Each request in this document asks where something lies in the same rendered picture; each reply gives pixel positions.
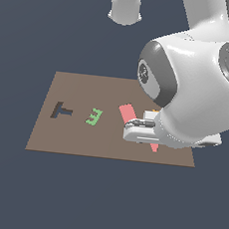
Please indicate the red elongated block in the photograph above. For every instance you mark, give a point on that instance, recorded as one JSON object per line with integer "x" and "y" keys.
{"x": 127, "y": 113}

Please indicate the green E-shaped block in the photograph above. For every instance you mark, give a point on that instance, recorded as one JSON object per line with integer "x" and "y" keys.
{"x": 93, "y": 117}

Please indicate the small orange block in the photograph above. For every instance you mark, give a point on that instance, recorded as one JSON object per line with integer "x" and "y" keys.
{"x": 156, "y": 110}

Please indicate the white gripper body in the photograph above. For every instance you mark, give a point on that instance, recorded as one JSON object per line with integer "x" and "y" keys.
{"x": 141, "y": 133}

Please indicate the brown slotted board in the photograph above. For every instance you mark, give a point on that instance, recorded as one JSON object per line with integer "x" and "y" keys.
{"x": 83, "y": 140}

